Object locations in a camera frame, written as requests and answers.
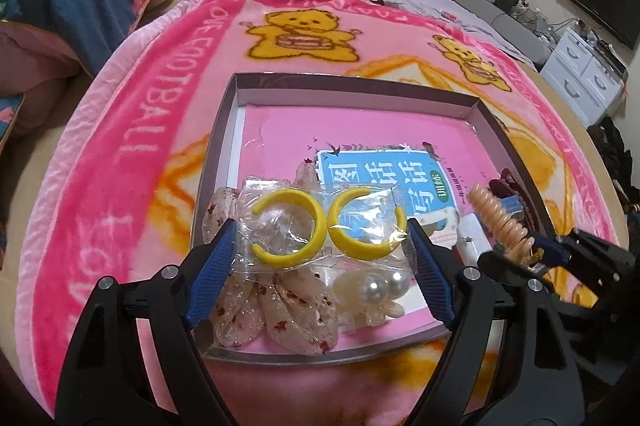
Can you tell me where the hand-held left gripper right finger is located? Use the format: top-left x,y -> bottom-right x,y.
406,217 -> 586,426

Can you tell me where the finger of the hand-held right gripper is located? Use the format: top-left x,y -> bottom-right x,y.
530,228 -> 596,267
477,250 -> 556,295

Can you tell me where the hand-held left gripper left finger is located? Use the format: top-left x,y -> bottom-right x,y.
54,218 -> 238,426

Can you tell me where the peach spiral hair clip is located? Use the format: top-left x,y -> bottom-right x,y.
467,184 -> 538,267

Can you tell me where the pearl hair clip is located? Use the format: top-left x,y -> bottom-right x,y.
332,270 -> 408,327

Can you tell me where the beige tulle bow hair clip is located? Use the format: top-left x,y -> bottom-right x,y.
202,156 -> 341,357

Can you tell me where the yellow hoop earrings packet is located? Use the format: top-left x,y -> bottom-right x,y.
235,178 -> 416,279

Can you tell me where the shallow grey cardboard box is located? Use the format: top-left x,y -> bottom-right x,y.
191,72 -> 558,364

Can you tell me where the dark clothing pile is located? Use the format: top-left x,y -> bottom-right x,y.
587,116 -> 640,201

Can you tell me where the blue cover book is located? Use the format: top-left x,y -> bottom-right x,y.
315,145 -> 458,227

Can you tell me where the pink bear printed blanket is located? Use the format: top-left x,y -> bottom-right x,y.
17,0 -> 631,426

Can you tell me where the white drawer cabinet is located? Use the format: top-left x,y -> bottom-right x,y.
540,28 -> 628,127

